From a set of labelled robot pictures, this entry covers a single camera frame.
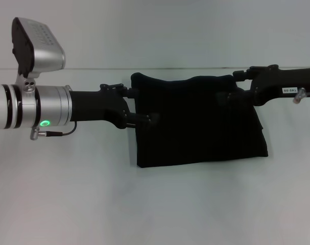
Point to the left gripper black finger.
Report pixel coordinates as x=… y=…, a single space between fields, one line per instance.
x=142 y=120
x=124 y=92

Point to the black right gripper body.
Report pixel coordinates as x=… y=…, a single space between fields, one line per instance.
x=280 y=84

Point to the black shirt with FREE print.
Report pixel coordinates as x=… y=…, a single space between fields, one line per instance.
x=195 y=127

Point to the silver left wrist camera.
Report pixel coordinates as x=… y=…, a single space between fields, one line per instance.
x=39 y=48

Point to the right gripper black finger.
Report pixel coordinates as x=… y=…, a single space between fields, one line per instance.
x=236 y=99
x=242 y=75

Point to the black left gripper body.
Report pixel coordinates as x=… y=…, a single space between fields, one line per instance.
x=98 y=107

